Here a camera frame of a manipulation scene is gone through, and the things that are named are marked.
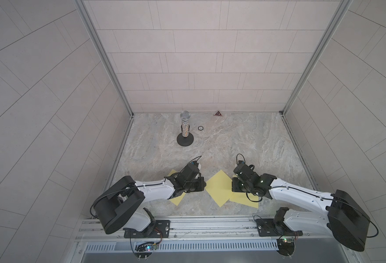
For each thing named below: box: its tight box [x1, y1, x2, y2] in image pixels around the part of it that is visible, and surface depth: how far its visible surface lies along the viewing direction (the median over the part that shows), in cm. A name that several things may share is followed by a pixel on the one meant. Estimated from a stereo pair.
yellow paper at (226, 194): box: [219, 169, 259, 209], surface depth 80 cm
